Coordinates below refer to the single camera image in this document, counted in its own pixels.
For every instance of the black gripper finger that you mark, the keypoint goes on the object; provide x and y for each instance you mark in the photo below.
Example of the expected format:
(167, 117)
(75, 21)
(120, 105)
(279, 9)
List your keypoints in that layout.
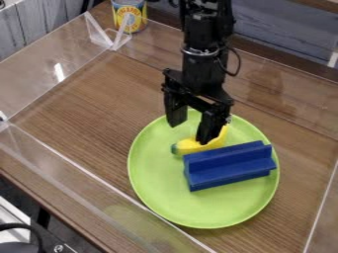
(211, 123)
(175, 108)

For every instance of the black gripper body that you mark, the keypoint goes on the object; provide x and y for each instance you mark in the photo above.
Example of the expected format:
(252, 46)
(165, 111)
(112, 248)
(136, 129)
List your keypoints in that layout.
(199, 81)

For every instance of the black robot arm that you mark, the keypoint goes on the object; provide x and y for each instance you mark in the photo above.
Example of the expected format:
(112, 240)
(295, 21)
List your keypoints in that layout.
(207, 26)

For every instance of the yellow toy banana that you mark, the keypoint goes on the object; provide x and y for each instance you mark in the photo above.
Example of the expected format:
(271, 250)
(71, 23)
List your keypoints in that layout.
(188, 145)

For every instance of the green round plate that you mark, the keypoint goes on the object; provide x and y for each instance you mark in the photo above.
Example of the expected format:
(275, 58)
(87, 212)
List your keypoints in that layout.
(210, 189)

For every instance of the blue plastic block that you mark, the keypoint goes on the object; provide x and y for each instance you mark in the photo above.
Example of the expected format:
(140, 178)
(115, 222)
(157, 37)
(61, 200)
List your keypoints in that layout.
(227, 165)

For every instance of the yellow labelled tin can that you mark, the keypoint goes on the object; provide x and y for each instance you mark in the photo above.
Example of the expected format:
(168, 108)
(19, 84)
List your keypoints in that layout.
(129, 11)

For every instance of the black device with knob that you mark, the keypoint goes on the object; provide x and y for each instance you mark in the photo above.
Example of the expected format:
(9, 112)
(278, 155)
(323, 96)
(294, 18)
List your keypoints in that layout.
(43, 243)

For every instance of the clear acrylic enclosure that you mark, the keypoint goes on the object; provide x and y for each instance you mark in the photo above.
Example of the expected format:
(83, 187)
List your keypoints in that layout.
(77, 100)

